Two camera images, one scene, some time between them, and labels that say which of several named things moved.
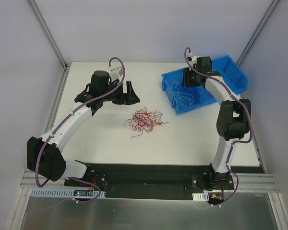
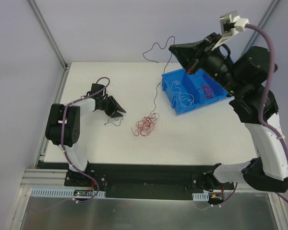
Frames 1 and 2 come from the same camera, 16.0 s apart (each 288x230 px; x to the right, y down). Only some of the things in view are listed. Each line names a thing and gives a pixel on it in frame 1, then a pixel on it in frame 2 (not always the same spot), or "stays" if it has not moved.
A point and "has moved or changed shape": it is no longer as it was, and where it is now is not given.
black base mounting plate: (151, 181) stays
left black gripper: (124, 96) to (109, 105)
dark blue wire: (234, 83) has moved or changed shape
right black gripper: (189, 79) to (202, 53)
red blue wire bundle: (144, 120) has moved or changed shape
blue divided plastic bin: (185, 99) stays
